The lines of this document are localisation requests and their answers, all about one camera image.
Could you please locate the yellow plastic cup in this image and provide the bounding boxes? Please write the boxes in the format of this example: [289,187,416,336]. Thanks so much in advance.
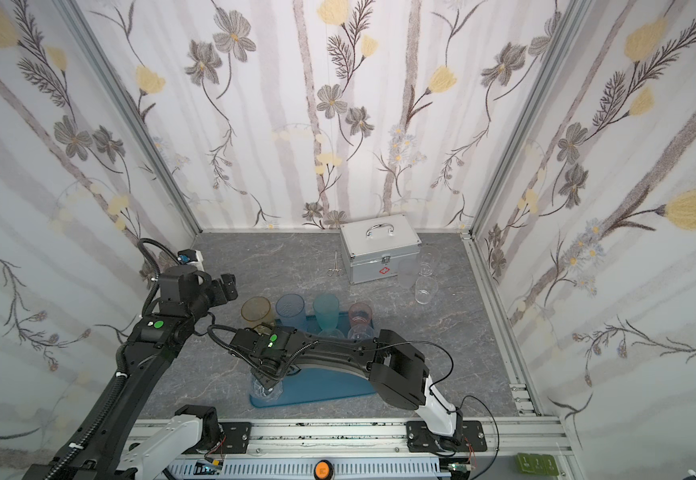
[241,296,275,330]

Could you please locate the clear faceted glass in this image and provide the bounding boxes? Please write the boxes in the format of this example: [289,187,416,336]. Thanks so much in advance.
[250,376,284,403]
[318,328,346,340]
[347,324,376,341]
[419,246,441,277]

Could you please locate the blue plastic cup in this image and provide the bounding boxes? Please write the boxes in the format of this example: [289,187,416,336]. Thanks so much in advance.
[275,293,308,331]

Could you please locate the teal plastic tray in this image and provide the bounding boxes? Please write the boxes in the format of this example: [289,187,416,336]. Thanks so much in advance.
[249,311,384,410]

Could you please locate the teal plastic cup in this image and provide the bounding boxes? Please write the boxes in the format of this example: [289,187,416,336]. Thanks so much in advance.
[313,293,340,331]

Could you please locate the pink plastic cup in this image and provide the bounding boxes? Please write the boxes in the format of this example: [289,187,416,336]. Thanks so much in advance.
[348,302,373,327]

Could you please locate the clear faceted glass back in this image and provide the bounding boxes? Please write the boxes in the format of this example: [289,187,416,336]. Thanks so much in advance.
[347,324,376,341]

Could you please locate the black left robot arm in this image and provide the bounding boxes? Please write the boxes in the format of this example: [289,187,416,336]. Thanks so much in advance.
[24,265,239,479]

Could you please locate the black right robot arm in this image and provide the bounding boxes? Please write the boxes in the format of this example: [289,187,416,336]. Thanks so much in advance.
[218,326,463,442]

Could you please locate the silver surgical forceps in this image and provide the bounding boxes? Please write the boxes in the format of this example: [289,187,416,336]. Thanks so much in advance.
[327,251,344,277]

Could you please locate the orange black knob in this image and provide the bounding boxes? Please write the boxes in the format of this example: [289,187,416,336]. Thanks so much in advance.
[314,460,335,480]

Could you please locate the silver aluminium first aid case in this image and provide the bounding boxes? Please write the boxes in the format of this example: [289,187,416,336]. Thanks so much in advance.
[339,214,422,285]

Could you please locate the frosted dotted clear cup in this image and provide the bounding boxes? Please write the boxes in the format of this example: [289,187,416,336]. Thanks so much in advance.
[398,258,419,290]

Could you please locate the clear glass front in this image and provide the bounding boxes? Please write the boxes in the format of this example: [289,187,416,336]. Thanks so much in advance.
[415,276,440,305]

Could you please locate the green circuit board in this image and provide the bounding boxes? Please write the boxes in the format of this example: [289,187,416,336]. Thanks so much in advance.
[515,453,561,477]

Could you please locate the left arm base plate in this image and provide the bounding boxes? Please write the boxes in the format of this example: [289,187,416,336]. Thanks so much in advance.
[207,421,252,456]

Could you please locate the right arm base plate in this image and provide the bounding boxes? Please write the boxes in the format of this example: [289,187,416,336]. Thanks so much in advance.
[405,420,488,454]

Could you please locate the black corrugated cable conduit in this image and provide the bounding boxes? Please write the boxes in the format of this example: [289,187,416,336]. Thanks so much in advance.
[40,371,130,480]

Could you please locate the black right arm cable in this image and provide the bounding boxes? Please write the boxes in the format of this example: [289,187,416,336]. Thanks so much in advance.
[377,340,501,480]

